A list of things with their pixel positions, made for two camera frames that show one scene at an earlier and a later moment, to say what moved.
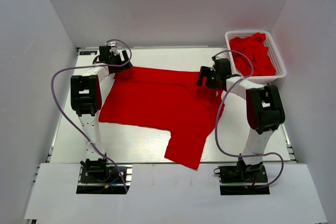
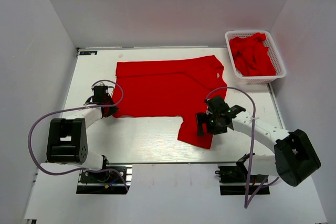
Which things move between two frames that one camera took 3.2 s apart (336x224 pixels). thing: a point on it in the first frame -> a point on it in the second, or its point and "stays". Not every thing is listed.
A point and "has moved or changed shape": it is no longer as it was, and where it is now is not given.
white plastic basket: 262,80 stays
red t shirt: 165,99 has moved or changed shape
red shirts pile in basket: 252,46 stays
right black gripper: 205,71 -> 203,118
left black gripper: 122,65 -> 113,109
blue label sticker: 87,52 stays
